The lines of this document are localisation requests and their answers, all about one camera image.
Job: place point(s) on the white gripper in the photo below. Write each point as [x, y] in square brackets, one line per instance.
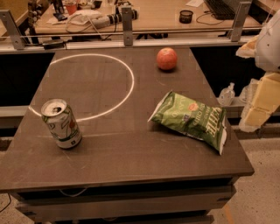
[269, 48]

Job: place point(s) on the green jalapeno chip bag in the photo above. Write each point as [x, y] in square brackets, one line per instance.
[193, 119]

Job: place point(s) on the red apple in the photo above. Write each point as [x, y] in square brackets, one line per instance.
[167, 59]

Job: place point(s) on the clear plastic bottle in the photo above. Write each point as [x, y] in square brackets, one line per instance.
[227, 95]

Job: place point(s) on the black keyboard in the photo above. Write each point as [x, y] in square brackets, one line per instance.
[223, 9]

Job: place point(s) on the white paper sheet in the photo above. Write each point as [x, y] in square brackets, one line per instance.
[195, 3]

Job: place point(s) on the grey black cylinder device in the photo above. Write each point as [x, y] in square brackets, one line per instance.
[108, 20]

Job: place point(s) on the red cup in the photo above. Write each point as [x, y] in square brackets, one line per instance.
[71, 7]

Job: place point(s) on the green white soda can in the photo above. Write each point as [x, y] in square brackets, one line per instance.
[59, 118]

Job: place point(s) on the right metal bracket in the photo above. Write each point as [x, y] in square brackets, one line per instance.
[239, 20]

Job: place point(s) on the metal bracket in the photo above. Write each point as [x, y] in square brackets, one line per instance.
[127, 26]
[239, 20]
[12, 29]

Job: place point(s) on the middle metal bracket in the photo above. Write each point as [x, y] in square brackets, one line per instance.
[127, 26]

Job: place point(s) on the left metal bracket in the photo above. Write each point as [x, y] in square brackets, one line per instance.
[12, 29]

